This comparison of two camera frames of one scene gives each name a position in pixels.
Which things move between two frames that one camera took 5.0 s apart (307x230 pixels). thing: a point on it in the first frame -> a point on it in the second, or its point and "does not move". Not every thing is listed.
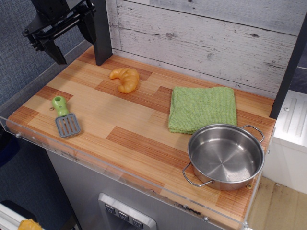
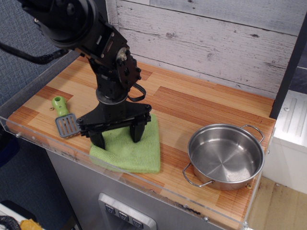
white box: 285,159 does not move
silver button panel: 114,214 does not move
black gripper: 53,16 -> 114,114
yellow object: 29,224 does not move
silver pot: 229,155 does not move
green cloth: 193,108 -> 122,153
